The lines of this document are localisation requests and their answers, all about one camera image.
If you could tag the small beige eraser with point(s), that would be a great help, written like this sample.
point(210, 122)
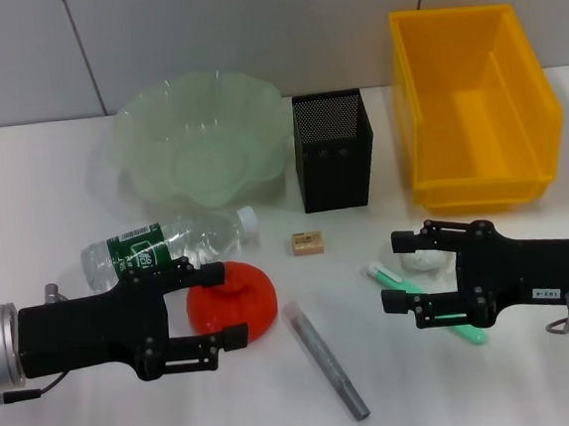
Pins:
point(307, 244)

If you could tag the white paper ball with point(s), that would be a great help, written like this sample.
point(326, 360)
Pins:
point(426, 263)

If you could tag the red-orange toy orange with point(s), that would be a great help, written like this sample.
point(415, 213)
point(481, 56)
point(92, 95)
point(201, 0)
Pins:
point(242, 301)

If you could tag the clear green-label water bottle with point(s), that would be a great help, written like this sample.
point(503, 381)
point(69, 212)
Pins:
point(133, 246)

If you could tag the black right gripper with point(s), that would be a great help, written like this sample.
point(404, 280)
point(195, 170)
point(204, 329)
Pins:
point(529, 271)

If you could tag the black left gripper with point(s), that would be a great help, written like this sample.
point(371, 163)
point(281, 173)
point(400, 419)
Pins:
point(85, 330)

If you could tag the black mesh pen holder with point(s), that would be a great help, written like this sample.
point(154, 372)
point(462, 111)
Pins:
point(334, 159)

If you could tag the yellow plastic storage bin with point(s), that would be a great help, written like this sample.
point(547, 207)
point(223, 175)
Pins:
point(481, 121)

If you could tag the mint green pen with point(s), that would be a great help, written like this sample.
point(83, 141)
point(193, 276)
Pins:
point(395, 280)

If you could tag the pale green wavy glass plate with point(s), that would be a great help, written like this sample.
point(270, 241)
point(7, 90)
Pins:
point(199, 146)

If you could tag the grey marker pen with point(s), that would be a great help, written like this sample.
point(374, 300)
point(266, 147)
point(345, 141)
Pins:
point(322, 359)

